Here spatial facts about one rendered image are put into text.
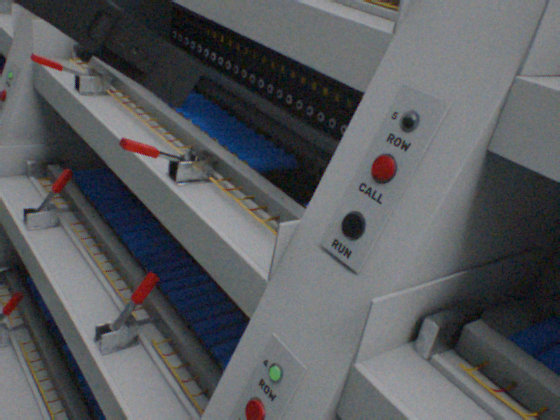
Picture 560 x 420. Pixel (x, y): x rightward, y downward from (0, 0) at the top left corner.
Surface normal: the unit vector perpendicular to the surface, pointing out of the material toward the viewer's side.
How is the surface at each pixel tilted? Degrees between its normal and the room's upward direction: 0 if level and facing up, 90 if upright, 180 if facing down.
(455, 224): 90
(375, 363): 19
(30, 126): 90
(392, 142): 90
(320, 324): 90
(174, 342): 109
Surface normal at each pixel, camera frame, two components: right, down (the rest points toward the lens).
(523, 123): -0.79, 0.14
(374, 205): -0.69, -0.16
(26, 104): 0.58, 0.46
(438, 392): 0.18, -0.88
